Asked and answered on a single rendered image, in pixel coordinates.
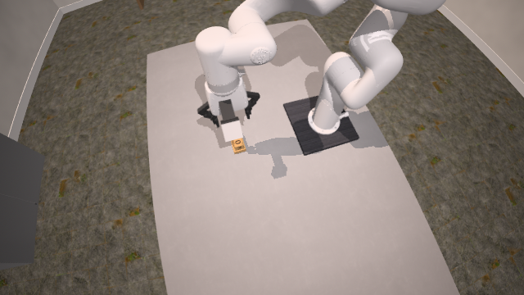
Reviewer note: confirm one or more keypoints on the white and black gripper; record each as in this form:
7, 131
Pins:
239, 97

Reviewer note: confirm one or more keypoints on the wooden number cube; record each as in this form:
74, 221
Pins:
238, 144

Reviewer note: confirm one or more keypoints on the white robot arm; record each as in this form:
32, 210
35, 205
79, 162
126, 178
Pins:
248, 42

